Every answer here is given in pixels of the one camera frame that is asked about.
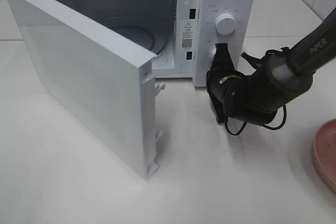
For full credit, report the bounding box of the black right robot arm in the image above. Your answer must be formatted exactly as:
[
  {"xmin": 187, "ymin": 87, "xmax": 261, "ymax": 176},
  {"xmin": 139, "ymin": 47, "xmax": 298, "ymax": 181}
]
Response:
[{"xmin": 206, "ymin": 11, "xmax": 335, "ymax": 126}]

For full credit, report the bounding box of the pink round plate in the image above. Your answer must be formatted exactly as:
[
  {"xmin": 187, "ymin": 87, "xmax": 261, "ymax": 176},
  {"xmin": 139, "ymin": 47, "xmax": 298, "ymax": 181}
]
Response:
[{"xmin": 311, "ymin": 119, "xmax": 335, "ymax": 194}]

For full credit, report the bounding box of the white microwave oven body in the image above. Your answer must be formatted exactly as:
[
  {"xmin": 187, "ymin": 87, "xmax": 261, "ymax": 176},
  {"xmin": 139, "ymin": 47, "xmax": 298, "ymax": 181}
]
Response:
[{"xmin": 56, "ymin": 0, "xmax": 253, "ymax": 87}]

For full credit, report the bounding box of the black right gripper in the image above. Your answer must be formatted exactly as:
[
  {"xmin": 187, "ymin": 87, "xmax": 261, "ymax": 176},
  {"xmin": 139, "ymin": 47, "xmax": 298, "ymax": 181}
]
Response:
[{"xmin": 206, "ymin": 43, "xmax": 248, "ymax": 123}]

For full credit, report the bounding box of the white microwave door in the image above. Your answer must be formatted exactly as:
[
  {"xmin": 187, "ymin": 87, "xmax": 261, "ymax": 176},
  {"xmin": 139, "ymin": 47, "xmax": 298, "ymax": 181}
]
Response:
[{"xmin": 8, "ymin": 0, "xmax": 165, "ymax": 178}]

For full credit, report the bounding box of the white round knob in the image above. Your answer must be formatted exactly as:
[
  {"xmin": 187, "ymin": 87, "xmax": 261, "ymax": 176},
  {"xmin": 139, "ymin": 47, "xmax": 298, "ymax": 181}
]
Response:
[
  {"xmin": 210, "ymin": 48, "xmax": 217, "ymax": 63},
  {"xmin": 215, "ymin": 12, "xmax": 237, "ymax": 35}
]

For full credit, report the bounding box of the lower white round knob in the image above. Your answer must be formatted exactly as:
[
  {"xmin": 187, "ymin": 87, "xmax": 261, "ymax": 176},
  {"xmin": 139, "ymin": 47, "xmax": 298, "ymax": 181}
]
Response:
[{"xmin": 210, "ymin": 48, "xmax": 217, "ymax": 63}]

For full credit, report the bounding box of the upper white round knob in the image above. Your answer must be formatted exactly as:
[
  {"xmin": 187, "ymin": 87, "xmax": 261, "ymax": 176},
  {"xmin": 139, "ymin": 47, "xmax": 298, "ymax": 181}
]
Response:
[{"xmin": 215, "ymin": 12, "xmax": 237, "ymax": 35}]

